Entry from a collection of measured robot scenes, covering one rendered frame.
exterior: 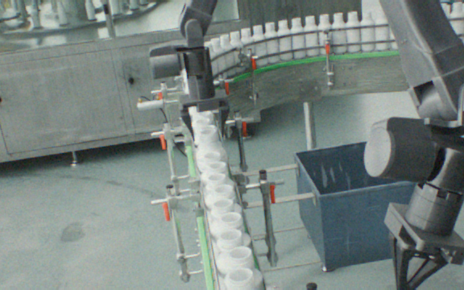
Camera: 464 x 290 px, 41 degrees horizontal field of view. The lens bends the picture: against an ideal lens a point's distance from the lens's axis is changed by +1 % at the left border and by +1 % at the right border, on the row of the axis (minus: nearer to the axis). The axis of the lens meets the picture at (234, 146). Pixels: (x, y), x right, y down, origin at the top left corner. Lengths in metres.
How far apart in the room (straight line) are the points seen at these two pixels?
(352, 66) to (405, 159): 2.04
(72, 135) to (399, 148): 3.99
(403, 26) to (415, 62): 0.04
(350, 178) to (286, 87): 0.89
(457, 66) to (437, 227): 0.19
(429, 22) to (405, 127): 0.13
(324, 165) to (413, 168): 1.19
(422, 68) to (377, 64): 1.98
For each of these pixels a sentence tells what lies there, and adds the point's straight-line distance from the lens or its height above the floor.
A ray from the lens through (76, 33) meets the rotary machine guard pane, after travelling 4.41.
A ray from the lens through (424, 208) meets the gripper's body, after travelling 0.76.
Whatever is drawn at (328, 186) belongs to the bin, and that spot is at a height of 0.82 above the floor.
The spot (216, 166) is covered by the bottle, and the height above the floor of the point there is 1.16.
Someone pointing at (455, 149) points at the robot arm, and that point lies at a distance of 0.75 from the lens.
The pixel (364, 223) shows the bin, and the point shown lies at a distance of 1.66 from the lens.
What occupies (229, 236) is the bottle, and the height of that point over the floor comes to 1.15.
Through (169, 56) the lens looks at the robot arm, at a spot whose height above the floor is 1.38.
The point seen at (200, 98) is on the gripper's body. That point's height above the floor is 1.28.
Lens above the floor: 1.66
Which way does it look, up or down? 21 degrees down
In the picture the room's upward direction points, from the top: 8 degrees counter-clockwise
